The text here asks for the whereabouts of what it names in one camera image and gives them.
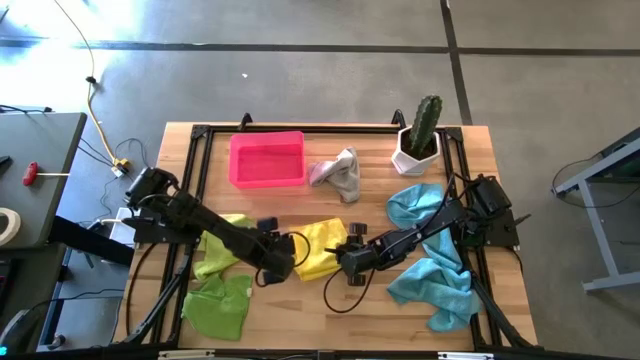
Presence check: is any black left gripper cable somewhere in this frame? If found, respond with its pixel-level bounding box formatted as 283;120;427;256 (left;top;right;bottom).
253;230;311;289

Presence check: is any grey metal table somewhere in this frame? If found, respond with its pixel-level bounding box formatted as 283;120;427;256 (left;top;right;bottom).
551;127;640;294

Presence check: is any yellow microfiber towel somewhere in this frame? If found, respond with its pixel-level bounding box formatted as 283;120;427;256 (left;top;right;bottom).
288;217;350;282

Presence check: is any cream tape roll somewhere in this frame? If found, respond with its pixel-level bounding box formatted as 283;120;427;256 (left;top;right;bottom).
0;207;23;247

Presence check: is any silver metal bracket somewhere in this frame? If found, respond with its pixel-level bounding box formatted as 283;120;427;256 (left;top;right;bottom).
437;351;495;360
158;349;216;360

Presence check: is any grey microfiber towel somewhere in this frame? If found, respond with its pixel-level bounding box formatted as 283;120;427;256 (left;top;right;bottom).
308;146;362;204

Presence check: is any yellow cable plug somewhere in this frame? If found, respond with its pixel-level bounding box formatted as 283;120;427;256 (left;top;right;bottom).
110;157;132;179

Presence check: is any grey side table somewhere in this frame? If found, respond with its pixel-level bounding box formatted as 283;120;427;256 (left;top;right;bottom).
0;112;89;250

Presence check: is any white faceted plant pot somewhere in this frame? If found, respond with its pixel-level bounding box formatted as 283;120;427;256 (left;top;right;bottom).
390;124;443;177

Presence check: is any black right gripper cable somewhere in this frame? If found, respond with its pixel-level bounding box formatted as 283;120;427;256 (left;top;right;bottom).
323;269;376;315

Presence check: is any green cactus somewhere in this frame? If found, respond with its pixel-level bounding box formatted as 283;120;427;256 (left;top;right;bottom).
408;94;444;156

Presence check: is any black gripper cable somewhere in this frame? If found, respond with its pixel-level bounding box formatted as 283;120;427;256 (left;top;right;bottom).
253;230;311;289
323;269;376;315

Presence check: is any light green microfiber towel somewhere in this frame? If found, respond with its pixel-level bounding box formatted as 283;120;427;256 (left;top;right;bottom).
192;213;256;282

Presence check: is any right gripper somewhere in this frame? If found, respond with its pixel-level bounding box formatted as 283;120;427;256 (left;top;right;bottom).
324;222;384;287

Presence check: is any grey rounded object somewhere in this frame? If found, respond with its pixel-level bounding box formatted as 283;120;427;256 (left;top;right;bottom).
0;308;44;357

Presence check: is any red-handled screwdriver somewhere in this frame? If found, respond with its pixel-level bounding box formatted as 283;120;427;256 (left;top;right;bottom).
21;160;71;188

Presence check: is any thin black cable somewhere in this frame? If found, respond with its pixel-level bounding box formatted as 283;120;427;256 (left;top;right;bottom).
0;103;54;114

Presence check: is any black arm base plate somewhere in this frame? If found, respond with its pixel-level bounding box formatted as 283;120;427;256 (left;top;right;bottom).
122;199;201;246
462;207;521;249

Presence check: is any black beam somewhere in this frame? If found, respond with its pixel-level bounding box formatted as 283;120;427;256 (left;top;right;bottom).
49;214;136;266

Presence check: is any blue microfiber towel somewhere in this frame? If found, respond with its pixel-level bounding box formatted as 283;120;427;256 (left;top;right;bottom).
387;229;482;334
385;182;454;232

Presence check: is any black aluminium table frame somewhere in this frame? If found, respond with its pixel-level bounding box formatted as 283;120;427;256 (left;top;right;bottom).
112;112;544;360

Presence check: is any pink plastic bin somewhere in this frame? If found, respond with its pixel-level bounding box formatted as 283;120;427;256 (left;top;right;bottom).
228;130;307;190

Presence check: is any yellow extension cable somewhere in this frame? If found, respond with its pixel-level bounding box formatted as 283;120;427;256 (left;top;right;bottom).
52;0;124;166

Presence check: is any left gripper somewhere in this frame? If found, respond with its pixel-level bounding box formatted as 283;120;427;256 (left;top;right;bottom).
249;217;297;287

